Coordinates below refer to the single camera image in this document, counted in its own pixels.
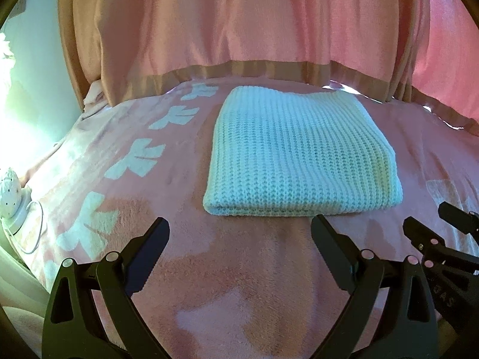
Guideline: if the white dotted round lamp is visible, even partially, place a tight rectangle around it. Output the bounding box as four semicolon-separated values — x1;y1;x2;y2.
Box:
0;168;45;257

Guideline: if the white knitted sweater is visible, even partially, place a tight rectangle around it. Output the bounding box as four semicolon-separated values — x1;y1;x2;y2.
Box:
202;85;405;217

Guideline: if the pink curtain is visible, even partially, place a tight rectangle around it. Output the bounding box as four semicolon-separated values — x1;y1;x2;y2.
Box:
56;0;416;107
397;0;479;137

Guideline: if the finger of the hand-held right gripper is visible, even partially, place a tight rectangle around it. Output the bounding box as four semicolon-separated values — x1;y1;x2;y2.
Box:
438;201;479;237
402;217;451;268

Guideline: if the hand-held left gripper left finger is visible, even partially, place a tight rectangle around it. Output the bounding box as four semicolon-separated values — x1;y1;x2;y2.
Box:
42;217;170;359

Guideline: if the pink printed blanket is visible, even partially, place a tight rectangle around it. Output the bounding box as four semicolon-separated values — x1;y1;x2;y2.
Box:
20;77;479;359

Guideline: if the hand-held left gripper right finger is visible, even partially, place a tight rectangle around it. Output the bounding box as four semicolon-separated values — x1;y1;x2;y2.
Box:
310;215;436;359

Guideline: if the pale pink cloth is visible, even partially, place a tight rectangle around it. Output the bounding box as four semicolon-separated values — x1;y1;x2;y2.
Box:
83;80;111;111

